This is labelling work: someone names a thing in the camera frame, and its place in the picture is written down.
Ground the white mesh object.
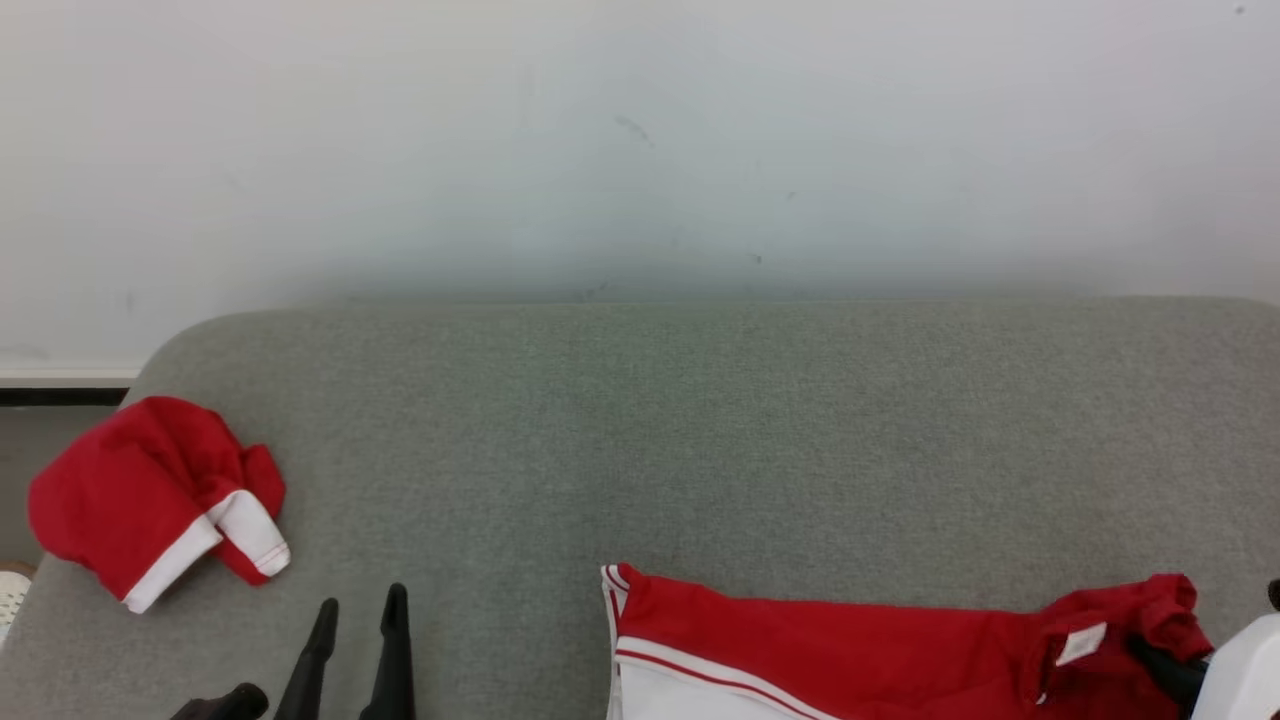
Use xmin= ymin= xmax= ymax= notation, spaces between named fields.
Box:
xmin=0 ymin=569 xmax=34 ymax=647

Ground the grey fabric sofa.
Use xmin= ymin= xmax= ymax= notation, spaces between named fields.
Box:
xmin=0 ymin=295 xmax=1280 ymax=720

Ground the red Bulls 23 jersey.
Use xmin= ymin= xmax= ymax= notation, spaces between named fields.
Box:
xmin=600 ymin=563 xmax=1217 ymax=720

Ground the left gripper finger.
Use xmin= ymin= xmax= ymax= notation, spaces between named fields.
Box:
xmin=274 ymin=597 xmax=340 ymax=720
xmin=359 ymin=582 xmax=417 ymax=720

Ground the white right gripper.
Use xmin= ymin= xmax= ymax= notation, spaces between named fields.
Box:
xmin=1129 ymin=611 xmax=1280 ymax=720

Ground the red shorts white hem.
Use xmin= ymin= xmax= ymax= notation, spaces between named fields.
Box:
xmin=27 ymin=395 xmax=292 ymax=615

